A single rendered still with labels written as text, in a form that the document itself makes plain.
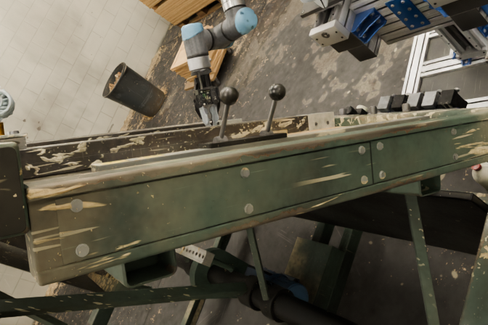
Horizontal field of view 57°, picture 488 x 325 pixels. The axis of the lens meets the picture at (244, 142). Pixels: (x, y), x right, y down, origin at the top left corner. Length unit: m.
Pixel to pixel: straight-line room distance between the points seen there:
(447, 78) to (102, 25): 5.49
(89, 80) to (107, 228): 6.26
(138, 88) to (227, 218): 5.18
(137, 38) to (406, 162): 6.54
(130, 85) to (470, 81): 4.23
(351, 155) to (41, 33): 6.20
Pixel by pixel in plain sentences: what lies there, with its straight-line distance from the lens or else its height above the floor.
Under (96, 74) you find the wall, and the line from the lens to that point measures 6.85.
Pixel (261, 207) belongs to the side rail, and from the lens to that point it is 0.67.
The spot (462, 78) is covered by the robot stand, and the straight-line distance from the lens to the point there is 2.40.
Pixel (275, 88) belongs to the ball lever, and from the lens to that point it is 0.94.
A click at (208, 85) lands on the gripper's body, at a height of 1.33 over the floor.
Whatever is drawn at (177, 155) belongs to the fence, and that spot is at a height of 1.57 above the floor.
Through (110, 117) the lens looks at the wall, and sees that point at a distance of 6.80.
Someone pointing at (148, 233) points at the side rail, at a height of 1.67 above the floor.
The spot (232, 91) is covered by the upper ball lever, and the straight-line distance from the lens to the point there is 0.87.
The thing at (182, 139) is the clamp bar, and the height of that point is 1.41.
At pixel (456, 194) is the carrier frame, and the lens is 1.34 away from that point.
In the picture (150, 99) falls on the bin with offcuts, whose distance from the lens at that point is 5.84.
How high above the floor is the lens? 1.91
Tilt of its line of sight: 30 degrees down
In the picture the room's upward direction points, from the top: 59 degrees counter-clockwise
